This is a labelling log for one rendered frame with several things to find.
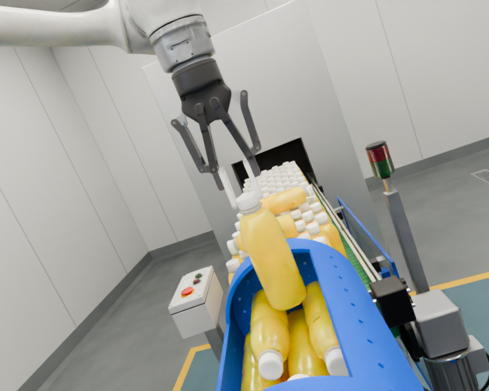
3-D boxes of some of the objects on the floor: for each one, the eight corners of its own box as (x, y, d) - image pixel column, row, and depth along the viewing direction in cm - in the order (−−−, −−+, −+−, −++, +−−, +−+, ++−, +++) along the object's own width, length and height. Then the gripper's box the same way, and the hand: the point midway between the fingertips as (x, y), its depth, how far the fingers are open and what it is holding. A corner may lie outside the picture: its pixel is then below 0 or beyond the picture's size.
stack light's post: (474, 466, 138) (386, 195, 116) (469, 456, 142) (382, 192, 120) (485, 463, 137) (399, 190, 115) (479, 453, 141) (394, 188, 119)
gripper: (136, 85, 56) (199, 226, 61) (240, 39, 54) (296, 189, 59) (150, 87, 63) (206, 212, 68) (242, 46, 61) (293, 179, 66)
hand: (241, 184), depth 63 cm, fingers closed on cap, 4 cm apart
